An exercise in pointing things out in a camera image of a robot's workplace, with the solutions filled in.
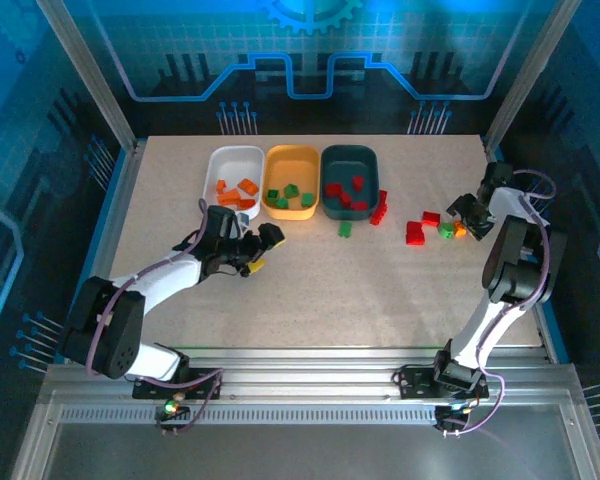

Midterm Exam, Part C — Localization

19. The long red lego brick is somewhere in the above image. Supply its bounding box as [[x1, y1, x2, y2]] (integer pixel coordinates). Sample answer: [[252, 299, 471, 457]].
[[369, 189, 389, 227]]

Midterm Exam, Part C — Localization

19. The yellow plastic container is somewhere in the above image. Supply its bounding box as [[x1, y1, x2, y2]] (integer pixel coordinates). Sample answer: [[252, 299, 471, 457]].
[[261, 143, 321, 221]]

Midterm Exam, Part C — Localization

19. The white plastic container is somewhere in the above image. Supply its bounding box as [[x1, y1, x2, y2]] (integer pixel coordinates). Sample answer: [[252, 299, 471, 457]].
[[202, 144, 266, 221]]

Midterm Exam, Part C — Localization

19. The dark teal plastic container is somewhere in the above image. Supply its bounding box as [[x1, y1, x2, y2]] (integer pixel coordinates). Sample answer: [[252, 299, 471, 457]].
[[318, 144, 380, 223]]

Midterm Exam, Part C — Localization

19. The small controller board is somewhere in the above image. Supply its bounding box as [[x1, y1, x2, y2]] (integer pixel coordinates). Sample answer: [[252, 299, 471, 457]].
[[154, 397, 191, 426], [433, 402, 474, 434]]

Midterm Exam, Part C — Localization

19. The grey metal panel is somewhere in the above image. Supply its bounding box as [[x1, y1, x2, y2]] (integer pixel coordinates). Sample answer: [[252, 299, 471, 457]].
[[42, 423, 589, 480]]

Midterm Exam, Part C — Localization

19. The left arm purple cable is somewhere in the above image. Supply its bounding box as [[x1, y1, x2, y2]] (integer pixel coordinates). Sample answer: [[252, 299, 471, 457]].
[[84, 198, 226, 437]]

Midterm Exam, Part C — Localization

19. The table side rail blue strip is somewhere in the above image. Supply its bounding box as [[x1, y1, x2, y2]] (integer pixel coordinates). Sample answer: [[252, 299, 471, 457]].
[[69, 138, 149, 311], [481, 134, 571, 365]]

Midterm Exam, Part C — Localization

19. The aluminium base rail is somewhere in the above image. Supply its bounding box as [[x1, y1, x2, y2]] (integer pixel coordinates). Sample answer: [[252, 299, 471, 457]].
[[39, 344, 584, 407]]

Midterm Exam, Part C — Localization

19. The aluminium frame post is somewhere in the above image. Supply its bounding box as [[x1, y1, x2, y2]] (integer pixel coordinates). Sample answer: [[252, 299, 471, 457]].
[[482, 0, 579, 151], [35, 0, 140, 154]]

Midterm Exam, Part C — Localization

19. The slotted grey cable duct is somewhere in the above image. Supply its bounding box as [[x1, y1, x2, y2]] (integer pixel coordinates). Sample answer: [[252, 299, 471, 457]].
[[58, 404, 486, 426]]

